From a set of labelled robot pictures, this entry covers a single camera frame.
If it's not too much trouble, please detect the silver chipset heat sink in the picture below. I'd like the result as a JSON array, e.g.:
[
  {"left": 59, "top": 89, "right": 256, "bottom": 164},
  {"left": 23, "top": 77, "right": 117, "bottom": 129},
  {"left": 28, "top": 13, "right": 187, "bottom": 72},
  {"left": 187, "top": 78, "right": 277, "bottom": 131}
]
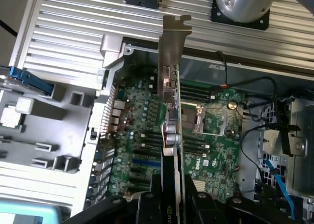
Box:
[{"left": 192, "top": 179, "right": 211, "bottom": 193}]

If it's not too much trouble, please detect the blue expansion slot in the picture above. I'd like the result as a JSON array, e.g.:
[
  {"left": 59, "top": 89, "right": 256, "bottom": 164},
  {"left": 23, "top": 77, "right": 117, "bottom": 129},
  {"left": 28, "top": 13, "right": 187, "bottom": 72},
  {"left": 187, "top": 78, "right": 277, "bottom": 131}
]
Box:
[{"left": 131, "top": 156, "right": 162, "bottom": 166}]

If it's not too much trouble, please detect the long black expansion slot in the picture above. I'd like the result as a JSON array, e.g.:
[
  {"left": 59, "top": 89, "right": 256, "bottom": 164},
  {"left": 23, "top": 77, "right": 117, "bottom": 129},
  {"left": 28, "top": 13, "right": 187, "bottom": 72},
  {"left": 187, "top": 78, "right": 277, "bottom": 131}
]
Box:
[{"left": 134, "top": 150, "right": 163, "bottom": 158}]

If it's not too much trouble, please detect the green Dell motherboard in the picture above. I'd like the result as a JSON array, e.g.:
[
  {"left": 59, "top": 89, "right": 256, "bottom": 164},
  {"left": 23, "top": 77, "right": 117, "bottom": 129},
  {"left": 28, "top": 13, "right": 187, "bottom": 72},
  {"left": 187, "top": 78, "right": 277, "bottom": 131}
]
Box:
[{"left": 107, "top": 80, "right": 247, "bottom": 204}]

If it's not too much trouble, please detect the RAM stick with white label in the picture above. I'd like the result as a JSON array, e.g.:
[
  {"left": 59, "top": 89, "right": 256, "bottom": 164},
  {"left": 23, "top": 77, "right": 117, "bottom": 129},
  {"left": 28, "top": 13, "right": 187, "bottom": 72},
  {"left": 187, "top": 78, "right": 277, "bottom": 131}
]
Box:
[{"left": 141, "top": 142, "right": 211, "bottom": 154}]

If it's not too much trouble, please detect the metal CPU socket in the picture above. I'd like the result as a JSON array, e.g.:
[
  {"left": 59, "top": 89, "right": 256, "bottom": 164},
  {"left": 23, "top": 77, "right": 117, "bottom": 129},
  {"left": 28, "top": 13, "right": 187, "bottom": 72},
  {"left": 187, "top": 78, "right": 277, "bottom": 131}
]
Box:
[{"left": 181, "top": 103, "right": 230, "bottom": 136}]

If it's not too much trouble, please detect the black flat power connector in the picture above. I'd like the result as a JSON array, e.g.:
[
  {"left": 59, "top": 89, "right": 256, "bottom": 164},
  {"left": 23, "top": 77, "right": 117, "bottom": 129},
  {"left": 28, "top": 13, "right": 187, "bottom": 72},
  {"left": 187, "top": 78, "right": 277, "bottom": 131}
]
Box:
[{"left": 279, "top": 125, "right": 301, "bottom": 157}]

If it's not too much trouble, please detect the light blue box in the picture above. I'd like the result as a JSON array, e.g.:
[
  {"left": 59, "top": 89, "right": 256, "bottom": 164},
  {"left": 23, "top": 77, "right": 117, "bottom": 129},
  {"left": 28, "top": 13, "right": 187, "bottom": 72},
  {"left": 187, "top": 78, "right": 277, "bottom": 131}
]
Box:
[{"left": 0, "top": 201, "right": 61, "bottom": 224}]

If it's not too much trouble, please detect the grey plastic parts rack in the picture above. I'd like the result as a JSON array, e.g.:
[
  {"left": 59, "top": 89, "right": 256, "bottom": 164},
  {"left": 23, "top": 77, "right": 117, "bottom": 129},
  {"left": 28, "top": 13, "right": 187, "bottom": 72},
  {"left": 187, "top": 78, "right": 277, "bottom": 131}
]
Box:
[{"left": 0, "top": 64, "right": 97, "bottom": 177}]

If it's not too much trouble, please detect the grey metal disk bay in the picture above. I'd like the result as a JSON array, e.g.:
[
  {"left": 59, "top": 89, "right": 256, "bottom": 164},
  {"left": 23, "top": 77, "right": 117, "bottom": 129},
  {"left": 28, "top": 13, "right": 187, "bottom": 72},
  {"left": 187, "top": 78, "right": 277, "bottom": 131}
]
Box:
[{"left": 287, "top": 96, "right": 314, "bottom": 193}]

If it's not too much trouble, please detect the open grey PC case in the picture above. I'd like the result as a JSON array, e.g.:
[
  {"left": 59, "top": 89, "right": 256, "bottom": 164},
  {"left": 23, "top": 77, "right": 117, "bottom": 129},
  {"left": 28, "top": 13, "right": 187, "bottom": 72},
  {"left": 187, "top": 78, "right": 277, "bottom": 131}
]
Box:
[{"left": 92, "top": 34, "right": 314, "bottom": 224}]

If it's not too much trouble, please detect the silver CPU chip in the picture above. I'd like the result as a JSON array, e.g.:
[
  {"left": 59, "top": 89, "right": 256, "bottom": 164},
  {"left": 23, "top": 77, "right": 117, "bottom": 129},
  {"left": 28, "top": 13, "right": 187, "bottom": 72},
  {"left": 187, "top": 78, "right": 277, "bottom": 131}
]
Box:
[{"left": 0, "top": 105, "right": 24, "bottom": 132}]

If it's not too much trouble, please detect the blue SATA wire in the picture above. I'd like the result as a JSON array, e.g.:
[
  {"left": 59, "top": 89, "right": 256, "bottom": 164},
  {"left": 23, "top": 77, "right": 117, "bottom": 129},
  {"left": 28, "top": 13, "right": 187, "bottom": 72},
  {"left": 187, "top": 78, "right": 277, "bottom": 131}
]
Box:
[{"left": 264, "top": 159, "right": 297, "bottom": 221}]

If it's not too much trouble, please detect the silver metal bracket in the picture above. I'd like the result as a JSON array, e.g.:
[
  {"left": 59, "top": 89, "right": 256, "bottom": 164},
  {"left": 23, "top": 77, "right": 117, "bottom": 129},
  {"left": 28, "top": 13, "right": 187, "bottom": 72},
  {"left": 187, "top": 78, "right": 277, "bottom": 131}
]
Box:
[{"left": 260, "top": 129, "right": 307, "bottom": 158}]

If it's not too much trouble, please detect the black wire with flat connector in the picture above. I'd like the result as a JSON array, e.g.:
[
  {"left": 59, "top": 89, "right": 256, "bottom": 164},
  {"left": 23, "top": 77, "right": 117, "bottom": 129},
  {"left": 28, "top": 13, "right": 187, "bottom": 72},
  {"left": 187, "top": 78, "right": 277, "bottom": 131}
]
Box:
[{"left": 210, "top": 76, "right": 282, "bottom": 129}]

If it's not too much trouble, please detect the thin black wire with clip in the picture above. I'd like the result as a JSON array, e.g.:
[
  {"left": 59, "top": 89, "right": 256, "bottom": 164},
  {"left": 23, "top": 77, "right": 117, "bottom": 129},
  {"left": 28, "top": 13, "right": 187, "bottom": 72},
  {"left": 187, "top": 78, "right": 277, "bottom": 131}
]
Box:
[{"left": 214, "top": 51, "right": 228, "bottom": 86}]

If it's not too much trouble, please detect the blue hard disk bracket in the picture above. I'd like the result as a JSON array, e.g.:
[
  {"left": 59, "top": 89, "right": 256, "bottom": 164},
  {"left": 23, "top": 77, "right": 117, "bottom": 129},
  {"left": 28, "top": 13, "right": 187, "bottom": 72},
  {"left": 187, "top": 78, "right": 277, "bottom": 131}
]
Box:
[{"left": 0, "top": 65, "right": 54, "bottom": 97}]

